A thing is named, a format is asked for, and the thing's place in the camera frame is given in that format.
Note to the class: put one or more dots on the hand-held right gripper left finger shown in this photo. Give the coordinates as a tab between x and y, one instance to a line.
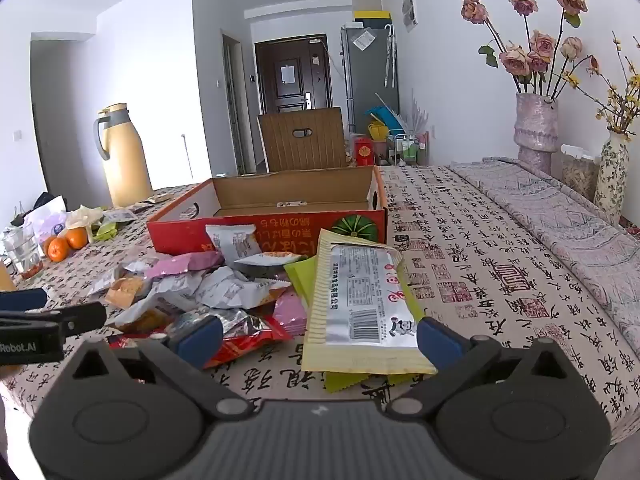
197	337

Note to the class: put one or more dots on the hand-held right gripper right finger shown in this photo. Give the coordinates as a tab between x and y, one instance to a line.
440	342

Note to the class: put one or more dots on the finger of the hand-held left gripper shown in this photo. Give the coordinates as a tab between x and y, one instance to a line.
22	299
75	317

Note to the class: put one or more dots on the red foil snack packet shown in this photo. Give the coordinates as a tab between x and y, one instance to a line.
245	342

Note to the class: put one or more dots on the long pale yellow snack packet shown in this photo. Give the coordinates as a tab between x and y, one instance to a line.
360	290

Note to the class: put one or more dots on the red cardboard box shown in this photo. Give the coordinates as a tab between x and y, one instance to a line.
180	235

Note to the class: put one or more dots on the glass tumbler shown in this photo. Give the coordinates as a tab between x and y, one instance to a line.
22	255

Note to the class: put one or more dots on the pile of white snack packets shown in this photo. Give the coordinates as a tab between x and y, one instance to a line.
225	287

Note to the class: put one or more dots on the orange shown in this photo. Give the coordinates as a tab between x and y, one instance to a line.
76	238
57	249

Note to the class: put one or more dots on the pink snack packet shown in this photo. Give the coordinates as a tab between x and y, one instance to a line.
290	312
185	264

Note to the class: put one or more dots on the white plastic bag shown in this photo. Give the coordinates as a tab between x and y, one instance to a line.
47	220

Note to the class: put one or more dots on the small green packet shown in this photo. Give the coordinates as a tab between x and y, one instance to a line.
106	231

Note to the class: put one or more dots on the black bag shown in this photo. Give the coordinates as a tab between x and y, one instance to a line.
42	201

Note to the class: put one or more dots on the cream crumpled wrapper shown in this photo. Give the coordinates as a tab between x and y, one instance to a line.
85	217

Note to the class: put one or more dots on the small white packet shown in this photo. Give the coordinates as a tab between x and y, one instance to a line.
120	215

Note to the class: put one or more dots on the lime green snack packet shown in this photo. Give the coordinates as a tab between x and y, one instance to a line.
300	275

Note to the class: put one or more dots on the yellow thermos jug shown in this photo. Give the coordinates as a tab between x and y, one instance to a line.
125	160

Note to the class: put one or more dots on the grey patterned cloth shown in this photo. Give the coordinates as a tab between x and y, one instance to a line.
560	220

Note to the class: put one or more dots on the storage rack with bottles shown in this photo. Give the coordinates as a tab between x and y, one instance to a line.
410	149

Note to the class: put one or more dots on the red gift box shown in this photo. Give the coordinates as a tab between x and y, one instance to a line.
364	151

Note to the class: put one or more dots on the glass jar with lid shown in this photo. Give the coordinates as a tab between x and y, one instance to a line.
579	175

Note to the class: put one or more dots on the yellow bag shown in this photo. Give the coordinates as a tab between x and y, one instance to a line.
377	131

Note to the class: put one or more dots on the white plastic bundle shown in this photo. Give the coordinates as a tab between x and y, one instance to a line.
412	115

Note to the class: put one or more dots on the blue plastic item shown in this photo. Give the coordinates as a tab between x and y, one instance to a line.
382	114

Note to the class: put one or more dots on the floral patterned vase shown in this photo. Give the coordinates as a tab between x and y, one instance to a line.
611	180

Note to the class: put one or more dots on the pink textured vase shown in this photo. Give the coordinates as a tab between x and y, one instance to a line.
536	125

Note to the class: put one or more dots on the dark brown door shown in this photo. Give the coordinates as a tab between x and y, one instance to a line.
272	95

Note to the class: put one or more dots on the grey refrigerator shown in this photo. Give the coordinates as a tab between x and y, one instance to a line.
365	80

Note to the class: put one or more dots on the paper note on door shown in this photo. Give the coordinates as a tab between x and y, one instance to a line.
287	73

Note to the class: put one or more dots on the white umbrella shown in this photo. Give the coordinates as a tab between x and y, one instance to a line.
390	55

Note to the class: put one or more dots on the dried pink roses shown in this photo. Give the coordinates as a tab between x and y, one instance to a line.
515	60

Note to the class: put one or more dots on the yellow flower branches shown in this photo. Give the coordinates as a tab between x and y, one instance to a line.
620	95

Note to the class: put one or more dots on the paper sheet on refrigerator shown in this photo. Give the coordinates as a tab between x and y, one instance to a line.
363	40

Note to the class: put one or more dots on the yellow and black box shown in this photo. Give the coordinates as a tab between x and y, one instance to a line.
372	17

